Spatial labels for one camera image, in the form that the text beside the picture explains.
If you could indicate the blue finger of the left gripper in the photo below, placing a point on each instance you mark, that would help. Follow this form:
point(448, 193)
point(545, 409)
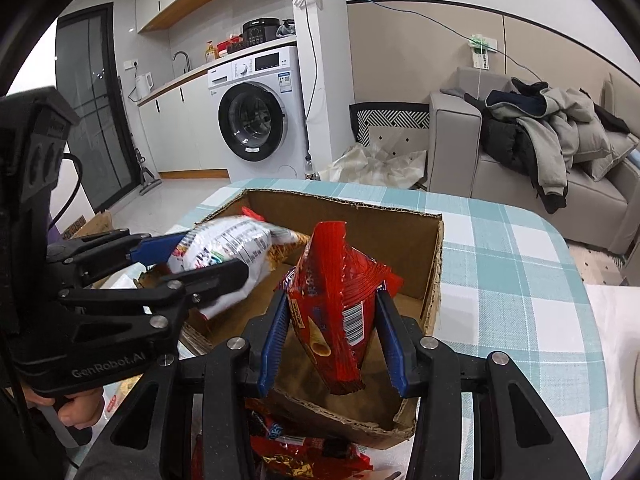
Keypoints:
point(99, 256)

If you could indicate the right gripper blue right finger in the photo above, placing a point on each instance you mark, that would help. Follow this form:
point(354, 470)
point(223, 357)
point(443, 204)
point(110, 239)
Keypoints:
point(398, 336)

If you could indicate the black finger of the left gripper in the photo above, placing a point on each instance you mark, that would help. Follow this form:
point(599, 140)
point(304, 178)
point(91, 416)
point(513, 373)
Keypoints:
point(206, 285)

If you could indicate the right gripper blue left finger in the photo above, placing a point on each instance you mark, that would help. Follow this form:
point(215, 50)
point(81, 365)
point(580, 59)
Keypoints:
point(266, 336)

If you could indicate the white chips bag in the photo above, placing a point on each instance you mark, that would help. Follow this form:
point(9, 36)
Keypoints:
point(262, 246)

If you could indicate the red snack bag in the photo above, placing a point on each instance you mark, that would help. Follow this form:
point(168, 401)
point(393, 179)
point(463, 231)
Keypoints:
point(331, 296)

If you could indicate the person's left hand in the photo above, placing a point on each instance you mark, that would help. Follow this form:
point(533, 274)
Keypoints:
point(82, 409)

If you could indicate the small cardboard box on floor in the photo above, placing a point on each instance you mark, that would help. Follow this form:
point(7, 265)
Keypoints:
point(100, 223)

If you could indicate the brown cardboard box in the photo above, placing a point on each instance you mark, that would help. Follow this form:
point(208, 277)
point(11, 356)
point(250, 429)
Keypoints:
point(410, 243)

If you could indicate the red gold candy pack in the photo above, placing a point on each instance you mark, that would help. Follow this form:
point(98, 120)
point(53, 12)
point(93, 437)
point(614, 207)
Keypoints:
point(289, 451)

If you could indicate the checked teal tablecloth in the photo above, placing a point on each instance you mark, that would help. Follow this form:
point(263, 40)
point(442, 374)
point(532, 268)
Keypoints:
point(509, 283)

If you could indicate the crumpled beige cloth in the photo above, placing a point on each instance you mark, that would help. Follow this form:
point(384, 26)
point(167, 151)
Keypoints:
point(376, 167)

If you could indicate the dark glass door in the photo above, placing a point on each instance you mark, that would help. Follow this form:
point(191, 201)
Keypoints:
point(86, 75)

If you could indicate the white electric kettle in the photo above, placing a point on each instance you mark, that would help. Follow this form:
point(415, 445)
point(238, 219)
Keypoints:
point(144, 86)

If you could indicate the white washing machine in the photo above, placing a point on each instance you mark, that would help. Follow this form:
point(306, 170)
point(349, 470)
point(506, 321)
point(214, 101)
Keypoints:
point(259, 107)

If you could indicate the black patterned chair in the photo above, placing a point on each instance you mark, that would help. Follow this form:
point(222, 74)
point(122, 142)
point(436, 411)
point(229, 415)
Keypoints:
point(366, 115)

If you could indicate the yellow oil bottle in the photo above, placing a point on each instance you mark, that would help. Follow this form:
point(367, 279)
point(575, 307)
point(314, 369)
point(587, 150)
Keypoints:
point(210, 52)

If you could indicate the grey sofa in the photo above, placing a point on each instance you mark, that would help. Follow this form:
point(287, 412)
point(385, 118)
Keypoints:
point(602, 214)

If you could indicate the pile of jackets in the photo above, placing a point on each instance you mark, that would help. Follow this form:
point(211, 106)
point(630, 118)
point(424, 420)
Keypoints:
point(541, 132)

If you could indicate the black rice cooker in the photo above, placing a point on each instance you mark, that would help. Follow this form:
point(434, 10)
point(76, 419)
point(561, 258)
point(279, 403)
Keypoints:
point(259, 30)

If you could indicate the white wall socket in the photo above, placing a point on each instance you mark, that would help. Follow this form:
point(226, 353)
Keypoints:
point(481, 47)

